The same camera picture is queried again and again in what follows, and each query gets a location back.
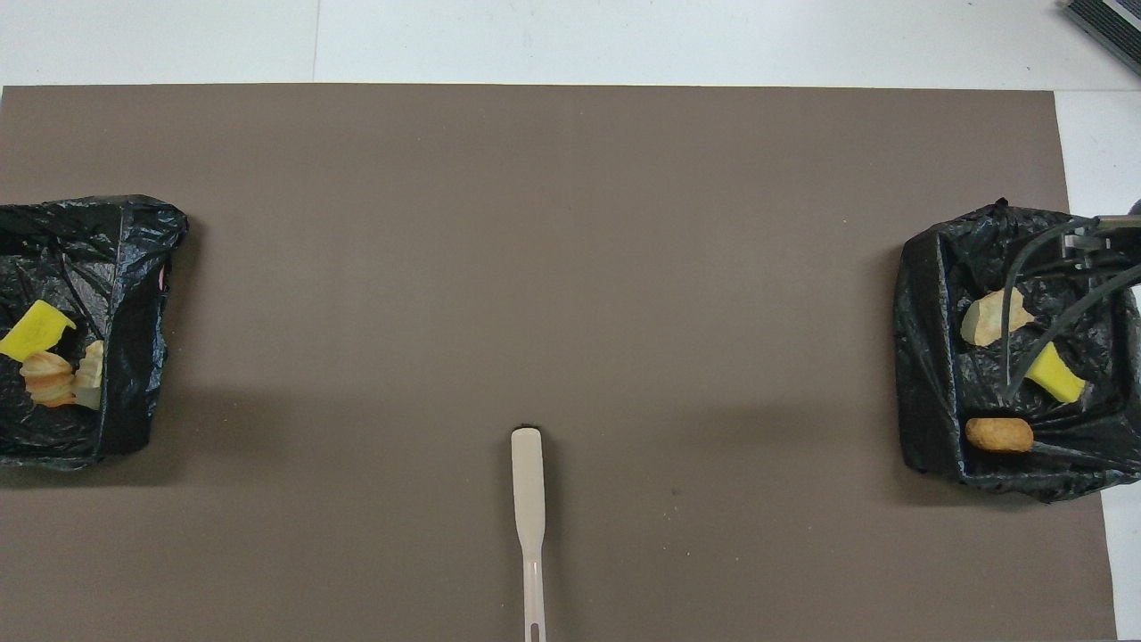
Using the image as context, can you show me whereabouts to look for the bin lined with black bag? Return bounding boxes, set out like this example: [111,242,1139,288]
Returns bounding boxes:
[0,194,190,471]
[894,198,1141,503]

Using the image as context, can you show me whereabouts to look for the brown bread roll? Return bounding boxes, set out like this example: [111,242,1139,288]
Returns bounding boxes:
[965,417,1035,455]

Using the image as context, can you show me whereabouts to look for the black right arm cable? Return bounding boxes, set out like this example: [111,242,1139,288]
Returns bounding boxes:
[1002,214,1141,399]

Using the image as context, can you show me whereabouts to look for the striped croissant piece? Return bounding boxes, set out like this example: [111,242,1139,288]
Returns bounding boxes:
[20,350,77,408]
[73,340,106,411]

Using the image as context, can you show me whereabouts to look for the pale crusty bread chunk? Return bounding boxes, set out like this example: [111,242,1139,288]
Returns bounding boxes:
[960,285,1037,348]

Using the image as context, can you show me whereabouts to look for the beige hand brush black bristles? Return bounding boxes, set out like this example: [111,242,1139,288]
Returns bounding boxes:
[511,424,547,642]

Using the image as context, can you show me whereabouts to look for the yellow sponge with green backing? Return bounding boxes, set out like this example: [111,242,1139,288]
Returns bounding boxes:
[1023,340,1088,405]

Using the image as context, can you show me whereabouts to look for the yellow sponge piece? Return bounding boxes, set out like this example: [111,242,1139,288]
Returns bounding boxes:
[0,300,78,363]

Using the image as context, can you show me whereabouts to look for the dark ribbed floor grate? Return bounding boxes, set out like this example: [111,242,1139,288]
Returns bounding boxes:
[1063,0,1141,77]

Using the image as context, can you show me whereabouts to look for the brown table mat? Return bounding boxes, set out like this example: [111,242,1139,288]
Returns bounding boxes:
[0,84,1117,642]

